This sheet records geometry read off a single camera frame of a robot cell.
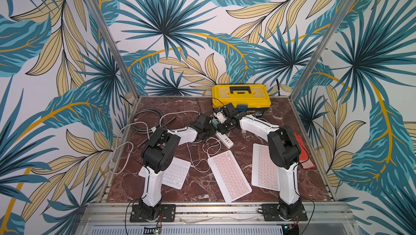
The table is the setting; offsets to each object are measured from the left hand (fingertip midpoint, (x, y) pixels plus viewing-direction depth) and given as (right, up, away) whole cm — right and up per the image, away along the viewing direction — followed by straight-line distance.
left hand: (215, 132), depth 99 cm
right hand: (+3, +4, 0) cm, 5 cm away
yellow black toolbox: (+23, +20, -2) cm, 30 cm away
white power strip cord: (-58, -8, -4) cm, 59 cm away
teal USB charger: (0, +7, -2) cm, 7 cm away
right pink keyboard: (+25, -19, -13) cm, 34 cm away
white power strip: (+5, -3, -4) cm, 7 cm away
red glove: (+52, -14, -3) cm, 54 cm away
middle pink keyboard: (+7, -22, -15) cm, 27 cm away
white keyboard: (-22, -21, -15) cm, 34 cm away
